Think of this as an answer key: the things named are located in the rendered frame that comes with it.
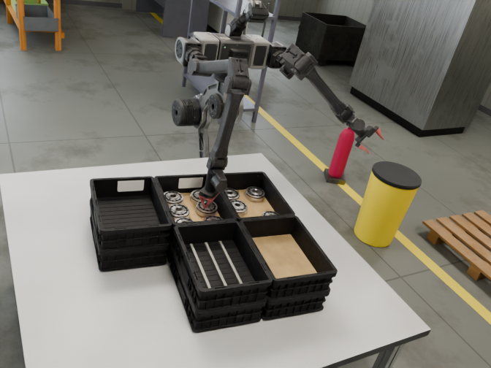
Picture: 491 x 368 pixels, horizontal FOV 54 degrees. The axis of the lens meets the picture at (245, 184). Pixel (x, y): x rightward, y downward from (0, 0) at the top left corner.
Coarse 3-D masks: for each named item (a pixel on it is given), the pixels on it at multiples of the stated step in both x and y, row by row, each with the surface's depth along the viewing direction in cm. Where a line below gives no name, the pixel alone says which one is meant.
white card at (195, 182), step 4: (180, 180) 239; (184, 180) 240; (188, 180) 241; (192, 180) 242; (196, 180) 242; (200, 180) 243; (180, 184) 240; (184, 184) 241; (188, 184) 242; (192, 184) 243; (196, 184) 244; (200, 184) 245
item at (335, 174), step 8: (344, 136) 434; (352, 136) 434; (344, 144) 436; (352, 144) 439; (336, 152) 444; (344, 152) 440; (336, 160) 446; (344, 160) 445; (336, 168) 449; (344, 168) 452; (328, 176) 453; (336, 176) 453; (344, 184) 454
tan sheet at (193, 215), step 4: (184, 196) 241; (188, 196) 242; (184, 200) 238; (188, 200) 239; (184, 204) 235; (188, 204) 236; (192, 204) 236; (192, 208) 234; (192, 212) 231; (196, 212) 231; (216, 212) 234; (192, 216) 228; (196, 216) 229; (200, 216) 229; (196, 220) 226; (200, 220) 227
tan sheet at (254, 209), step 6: (240, 192) 254; (240, 198) 249; (264, 198) 253; (252, 204) 246; (258, 204) 247; (264, 204) 248; (252, 210) 241; (258, 210) 242; (264, 210) 243; (270, 210) 244; (246, 216) 236; (252, 216) 237
